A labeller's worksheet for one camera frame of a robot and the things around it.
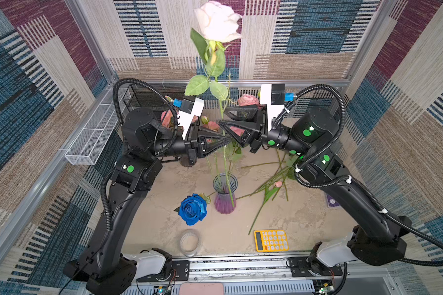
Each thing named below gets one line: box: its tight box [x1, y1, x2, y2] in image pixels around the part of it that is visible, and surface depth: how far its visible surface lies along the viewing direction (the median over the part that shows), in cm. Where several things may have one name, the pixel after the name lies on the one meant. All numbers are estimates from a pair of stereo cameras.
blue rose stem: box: [173, 191, 217, 226], surface depth 47 cm
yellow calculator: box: [254, 229, 290, 253], surface depth 81 cm
